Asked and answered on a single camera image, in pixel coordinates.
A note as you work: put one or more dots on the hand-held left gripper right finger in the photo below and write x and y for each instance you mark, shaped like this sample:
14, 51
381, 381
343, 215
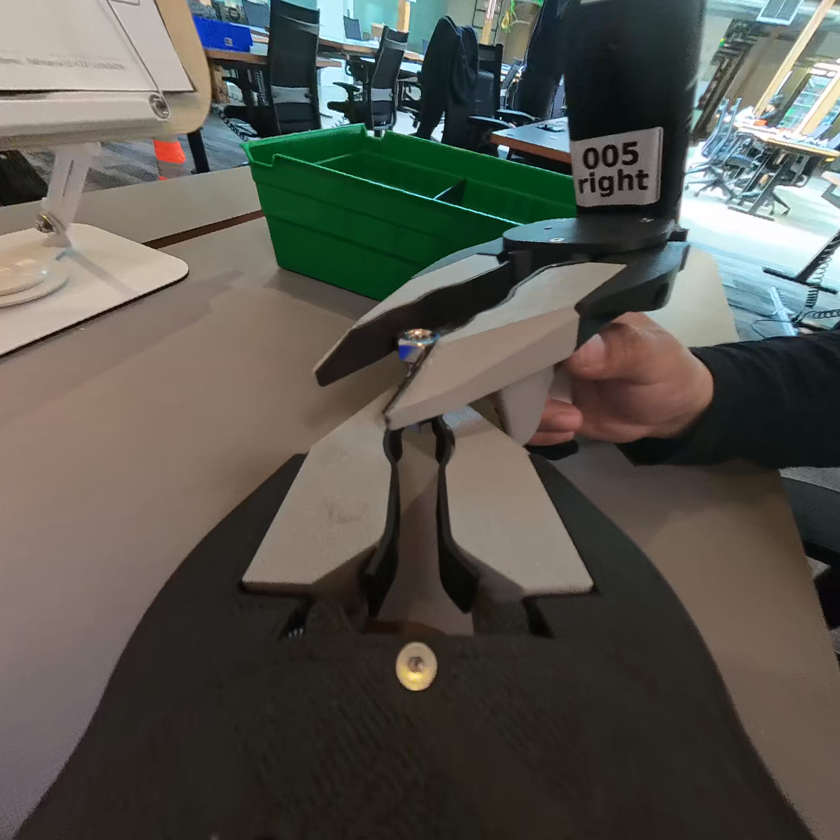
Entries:
512, 525

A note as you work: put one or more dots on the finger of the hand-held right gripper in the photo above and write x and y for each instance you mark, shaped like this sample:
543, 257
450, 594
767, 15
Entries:
499, 341
394, 302

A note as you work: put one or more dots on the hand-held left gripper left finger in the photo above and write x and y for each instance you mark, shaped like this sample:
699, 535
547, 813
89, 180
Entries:
328, 518

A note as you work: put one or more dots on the silver hex bolt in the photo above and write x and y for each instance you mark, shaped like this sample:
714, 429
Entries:
417, 338

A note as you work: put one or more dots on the green plastic bin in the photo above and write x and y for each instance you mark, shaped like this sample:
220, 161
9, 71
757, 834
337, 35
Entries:
328, 223

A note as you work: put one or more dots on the person's right forearm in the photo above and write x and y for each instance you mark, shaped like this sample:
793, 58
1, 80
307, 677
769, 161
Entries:
774, 400

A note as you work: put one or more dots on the person's right hand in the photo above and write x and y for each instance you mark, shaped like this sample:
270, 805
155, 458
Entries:
643, 387

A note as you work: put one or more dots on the background wooden desk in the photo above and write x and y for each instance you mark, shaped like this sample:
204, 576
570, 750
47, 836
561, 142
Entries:
531, 134

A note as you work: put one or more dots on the black bin divider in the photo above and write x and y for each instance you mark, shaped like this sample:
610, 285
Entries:
454, 192

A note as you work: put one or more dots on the long wooden desk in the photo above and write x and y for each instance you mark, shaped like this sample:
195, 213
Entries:
787, 141

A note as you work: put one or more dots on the black jacket on chair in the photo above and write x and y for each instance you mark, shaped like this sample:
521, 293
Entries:
453, 72

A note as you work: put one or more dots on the black office chair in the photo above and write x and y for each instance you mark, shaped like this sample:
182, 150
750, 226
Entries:
384, 72
292, 59

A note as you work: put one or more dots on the orange traffic cone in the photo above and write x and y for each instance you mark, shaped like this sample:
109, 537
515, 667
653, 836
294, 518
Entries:
169, 154

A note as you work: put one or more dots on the wooden book stand white base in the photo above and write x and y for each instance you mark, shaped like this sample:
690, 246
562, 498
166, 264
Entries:
98, 275

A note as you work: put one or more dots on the dark chair seat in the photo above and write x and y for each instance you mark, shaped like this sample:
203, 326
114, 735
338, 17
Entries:
817, 518

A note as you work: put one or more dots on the small blue storage bin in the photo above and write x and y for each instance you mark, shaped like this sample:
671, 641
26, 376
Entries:
223, 34

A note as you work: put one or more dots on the printed instruction sheet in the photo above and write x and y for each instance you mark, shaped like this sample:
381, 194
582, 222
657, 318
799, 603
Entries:
65, 46

